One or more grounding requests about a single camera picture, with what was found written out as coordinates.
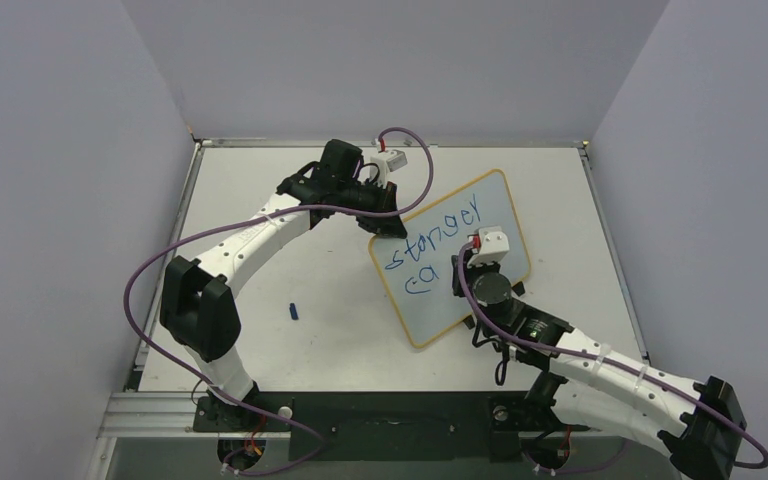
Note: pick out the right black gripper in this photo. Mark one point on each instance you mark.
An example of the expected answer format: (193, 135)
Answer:
(460, 277)

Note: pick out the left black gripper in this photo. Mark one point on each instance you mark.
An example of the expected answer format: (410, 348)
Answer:
(386, 225)

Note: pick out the yellow framed whiteboard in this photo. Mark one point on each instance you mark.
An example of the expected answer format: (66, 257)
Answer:
(417, 272)

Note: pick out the blue marker cap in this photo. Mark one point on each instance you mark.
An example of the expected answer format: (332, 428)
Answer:
(294, 311)

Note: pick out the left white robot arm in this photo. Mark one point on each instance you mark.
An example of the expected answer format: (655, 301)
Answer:
(198, 297)

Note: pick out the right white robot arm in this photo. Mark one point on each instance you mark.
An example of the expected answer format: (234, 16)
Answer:
(698, 425)

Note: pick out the right black whiteboard clip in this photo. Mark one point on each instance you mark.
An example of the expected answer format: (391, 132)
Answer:
(519, 289)

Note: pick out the black whiteboard clip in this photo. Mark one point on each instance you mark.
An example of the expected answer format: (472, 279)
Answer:
(469, 324)
(519, 289)

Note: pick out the left black whiteboard clip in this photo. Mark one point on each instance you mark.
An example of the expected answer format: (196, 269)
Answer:
(469, 324)

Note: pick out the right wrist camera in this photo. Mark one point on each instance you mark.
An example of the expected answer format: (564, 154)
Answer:
(489, 245)

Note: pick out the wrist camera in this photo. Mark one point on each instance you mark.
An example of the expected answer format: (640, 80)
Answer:
(384, 163)
(489, 245)

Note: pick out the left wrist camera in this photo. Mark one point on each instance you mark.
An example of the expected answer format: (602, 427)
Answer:
(384, 163)

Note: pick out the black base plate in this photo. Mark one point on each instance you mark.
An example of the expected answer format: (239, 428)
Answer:
(383, 426)

